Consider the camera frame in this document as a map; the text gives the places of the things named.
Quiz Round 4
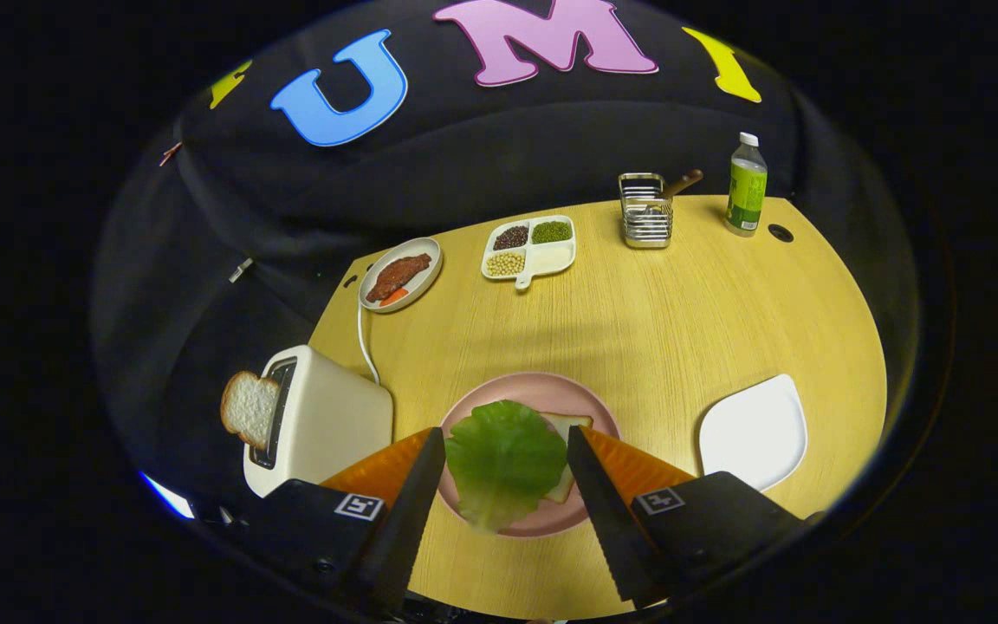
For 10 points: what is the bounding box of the toasted white bread slice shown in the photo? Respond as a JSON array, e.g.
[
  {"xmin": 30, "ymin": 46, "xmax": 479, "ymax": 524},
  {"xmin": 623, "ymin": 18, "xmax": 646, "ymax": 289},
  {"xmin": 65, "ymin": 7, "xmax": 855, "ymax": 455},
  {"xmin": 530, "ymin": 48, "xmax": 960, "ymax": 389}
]
[{"xmin": 220, "ymin": 371, "xmax": 281, "ymax": 451}]

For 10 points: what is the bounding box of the round grey plate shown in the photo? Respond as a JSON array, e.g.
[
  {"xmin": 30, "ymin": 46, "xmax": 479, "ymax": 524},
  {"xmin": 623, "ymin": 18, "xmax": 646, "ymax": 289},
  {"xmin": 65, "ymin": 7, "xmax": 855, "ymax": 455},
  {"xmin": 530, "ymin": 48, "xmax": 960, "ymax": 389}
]
[{"xmin": 359, "ymin": 237, "xmax": 444, "ymax": 314}]

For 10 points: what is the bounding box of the white toaster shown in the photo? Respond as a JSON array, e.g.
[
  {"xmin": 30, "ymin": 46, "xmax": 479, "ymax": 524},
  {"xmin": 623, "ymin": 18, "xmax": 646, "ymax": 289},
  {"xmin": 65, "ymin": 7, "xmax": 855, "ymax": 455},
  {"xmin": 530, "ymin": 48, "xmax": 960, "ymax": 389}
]
[{"xmin": 243, "ymin": 345, "xmax": 394, "ymax": 498}]

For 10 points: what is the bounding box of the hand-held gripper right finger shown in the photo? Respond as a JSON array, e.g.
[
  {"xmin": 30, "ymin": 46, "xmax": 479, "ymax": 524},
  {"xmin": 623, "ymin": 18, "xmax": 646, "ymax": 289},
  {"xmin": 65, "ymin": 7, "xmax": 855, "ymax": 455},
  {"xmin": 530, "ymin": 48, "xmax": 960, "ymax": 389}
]
[{"xmin": 566, "ymin": 424, "xmax": 825, "ymax": 608}]

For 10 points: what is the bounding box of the green label drink bottle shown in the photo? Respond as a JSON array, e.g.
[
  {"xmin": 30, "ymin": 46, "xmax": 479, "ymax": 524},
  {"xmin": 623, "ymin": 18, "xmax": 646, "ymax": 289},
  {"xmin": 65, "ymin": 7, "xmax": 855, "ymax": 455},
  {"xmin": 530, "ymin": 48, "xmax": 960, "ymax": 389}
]
[{"xmin": 723, "ymin": 132, "xmax": 768, "ymax": 237}]

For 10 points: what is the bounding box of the brown meat slice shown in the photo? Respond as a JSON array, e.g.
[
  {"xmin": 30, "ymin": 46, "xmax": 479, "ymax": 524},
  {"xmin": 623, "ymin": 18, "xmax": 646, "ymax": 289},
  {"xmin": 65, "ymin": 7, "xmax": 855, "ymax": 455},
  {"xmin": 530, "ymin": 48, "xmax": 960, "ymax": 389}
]
[{"xmin": 366, "ymin": 253, "xmax": 432, "ymax": 302}]

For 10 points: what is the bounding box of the white divided dish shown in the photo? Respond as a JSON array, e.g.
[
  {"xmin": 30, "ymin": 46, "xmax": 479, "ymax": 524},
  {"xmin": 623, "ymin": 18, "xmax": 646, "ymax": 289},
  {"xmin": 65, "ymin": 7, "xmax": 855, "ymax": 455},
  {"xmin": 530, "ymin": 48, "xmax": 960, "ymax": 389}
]
[{"xmin": 481, "ymin": 215, "xmax": 577, "ymax": 290}]

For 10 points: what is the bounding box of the pink round plate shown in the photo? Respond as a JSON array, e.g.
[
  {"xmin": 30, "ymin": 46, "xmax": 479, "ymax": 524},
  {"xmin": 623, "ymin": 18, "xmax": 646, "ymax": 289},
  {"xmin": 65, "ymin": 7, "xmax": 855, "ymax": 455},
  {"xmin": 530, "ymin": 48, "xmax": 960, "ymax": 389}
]
[{"xmin": 437, "ymin": 372, "xmax": 622, "ymax": 538}]

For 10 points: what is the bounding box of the plain white bread slice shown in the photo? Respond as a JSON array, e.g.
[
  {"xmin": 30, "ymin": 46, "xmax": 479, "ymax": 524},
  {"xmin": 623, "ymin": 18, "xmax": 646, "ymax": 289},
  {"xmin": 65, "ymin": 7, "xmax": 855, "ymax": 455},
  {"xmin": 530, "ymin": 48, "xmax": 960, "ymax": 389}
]
[{"xmin": 538, "ymin": 412, "xmax": 594, "ymax": 505}]

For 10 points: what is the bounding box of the metal wire utensil holder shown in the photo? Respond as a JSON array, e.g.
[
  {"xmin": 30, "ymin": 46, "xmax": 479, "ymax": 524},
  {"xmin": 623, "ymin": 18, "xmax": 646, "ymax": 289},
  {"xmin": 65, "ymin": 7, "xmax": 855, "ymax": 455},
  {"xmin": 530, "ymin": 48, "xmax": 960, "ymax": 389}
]
[{"xmin": 618, "ymin": 172, "xmax": 674, "ymax": 250}]

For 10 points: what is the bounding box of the white toaster cable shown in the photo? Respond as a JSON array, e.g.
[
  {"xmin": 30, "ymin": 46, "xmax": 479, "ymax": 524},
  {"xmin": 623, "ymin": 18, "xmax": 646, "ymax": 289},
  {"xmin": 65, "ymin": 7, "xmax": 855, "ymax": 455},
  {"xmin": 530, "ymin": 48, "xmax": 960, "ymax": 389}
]
[{"xmin": 357, "ymin": 303, "xmax": 381, "ymax": 385}]

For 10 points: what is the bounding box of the black backdrop cloth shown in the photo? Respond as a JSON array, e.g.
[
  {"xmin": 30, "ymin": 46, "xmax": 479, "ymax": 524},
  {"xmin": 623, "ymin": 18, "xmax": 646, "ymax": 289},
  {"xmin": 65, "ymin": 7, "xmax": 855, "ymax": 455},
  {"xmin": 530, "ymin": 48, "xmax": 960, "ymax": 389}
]
[{"xmin": 90, "ymin": 0, "xmax": 924, "ymax": 521}]

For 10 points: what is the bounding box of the white leaf-shaped plate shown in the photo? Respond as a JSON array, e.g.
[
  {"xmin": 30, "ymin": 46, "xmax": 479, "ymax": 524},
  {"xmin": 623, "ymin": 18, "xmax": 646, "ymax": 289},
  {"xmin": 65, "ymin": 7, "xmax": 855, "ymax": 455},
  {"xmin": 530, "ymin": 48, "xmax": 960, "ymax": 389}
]
[{"xmin": 698, "ymin": 374, "xmax": 809, "ymax": 493}]

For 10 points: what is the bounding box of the green lettuce leaf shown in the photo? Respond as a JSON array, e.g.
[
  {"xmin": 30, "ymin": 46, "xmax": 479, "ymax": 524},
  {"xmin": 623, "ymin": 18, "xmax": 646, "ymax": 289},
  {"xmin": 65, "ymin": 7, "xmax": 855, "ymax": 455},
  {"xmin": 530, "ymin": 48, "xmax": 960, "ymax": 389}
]
[{"xmin": 444, "ymin": 400, "xmax": 569, "ymax": 533}]

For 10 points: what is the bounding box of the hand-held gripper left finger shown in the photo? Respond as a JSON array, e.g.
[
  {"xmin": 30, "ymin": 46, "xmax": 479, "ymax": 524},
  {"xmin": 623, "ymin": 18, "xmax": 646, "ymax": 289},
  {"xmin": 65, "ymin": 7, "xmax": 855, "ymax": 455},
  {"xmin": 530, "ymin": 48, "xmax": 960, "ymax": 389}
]
[{"xmin": 226, "ymin": 426, "xmax": 448, "ymax": 616}]

